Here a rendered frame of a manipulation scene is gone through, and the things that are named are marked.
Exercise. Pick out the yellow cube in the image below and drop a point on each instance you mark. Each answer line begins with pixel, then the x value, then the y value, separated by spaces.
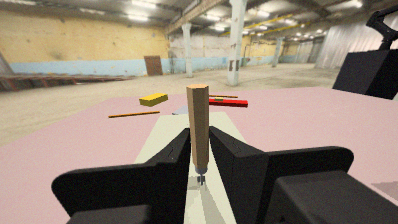
pixel 153 99

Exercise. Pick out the tan wooden awl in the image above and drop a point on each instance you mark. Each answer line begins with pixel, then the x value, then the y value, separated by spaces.
pixel 198 110

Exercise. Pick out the beige panel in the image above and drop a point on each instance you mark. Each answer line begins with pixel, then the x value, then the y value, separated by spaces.
pixel 207 203

